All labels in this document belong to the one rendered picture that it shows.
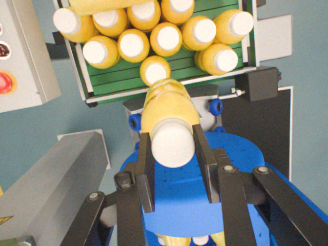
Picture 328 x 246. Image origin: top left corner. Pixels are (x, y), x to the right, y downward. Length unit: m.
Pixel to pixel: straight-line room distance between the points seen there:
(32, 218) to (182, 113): 0.74
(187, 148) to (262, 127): 1.41
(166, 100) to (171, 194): 0.18
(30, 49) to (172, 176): 0.34
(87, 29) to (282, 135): 1.42
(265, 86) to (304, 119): 1.34
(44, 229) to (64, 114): 0.93
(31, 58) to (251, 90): 0.45
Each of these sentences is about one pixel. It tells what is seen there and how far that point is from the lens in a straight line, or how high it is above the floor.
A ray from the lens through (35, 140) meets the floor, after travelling 1.80.
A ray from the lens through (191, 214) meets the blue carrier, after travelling 0.37.
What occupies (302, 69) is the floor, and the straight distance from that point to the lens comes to 1.82.
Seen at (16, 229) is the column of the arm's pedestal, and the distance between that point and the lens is 0.89.
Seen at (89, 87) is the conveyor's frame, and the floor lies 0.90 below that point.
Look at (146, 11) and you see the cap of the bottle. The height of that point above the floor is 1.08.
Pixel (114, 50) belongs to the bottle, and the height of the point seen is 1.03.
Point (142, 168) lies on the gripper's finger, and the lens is 0.15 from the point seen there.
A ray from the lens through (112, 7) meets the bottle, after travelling 0.41.
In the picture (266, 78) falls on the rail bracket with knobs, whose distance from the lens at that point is 0.58.
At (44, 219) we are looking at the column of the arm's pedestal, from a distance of 0.91.
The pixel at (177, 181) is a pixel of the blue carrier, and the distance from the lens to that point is 0.40.
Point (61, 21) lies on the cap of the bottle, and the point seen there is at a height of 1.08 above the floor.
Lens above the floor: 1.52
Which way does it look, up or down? 73 degrees down
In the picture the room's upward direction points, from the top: 169 degrees clockwise
